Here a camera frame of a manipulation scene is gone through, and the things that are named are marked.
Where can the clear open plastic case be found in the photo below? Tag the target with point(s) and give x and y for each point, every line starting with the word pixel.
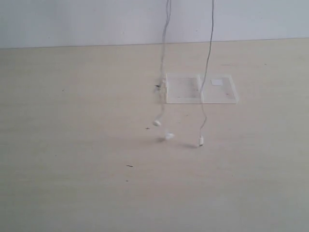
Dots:
pixel 187 88

